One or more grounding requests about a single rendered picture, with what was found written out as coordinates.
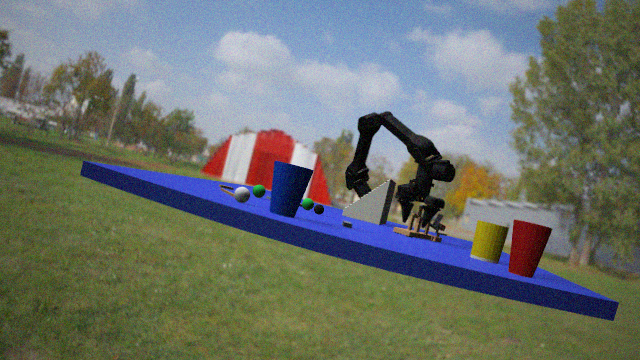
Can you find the yellow cup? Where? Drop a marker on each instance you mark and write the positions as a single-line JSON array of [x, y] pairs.
[[488, 242]]

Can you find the dark blue cup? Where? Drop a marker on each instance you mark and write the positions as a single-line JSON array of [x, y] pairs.
[[289, 183]]

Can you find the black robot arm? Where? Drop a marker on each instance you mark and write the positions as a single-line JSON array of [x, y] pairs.
[[418, 146]]

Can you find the green ball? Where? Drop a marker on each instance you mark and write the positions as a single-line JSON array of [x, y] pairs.
[[307, 204], [259, 191]]

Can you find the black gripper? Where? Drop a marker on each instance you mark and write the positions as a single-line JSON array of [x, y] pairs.
[[433, 203]]

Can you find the dark red mug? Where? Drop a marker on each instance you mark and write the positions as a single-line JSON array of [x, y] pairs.
[[528, 243]]

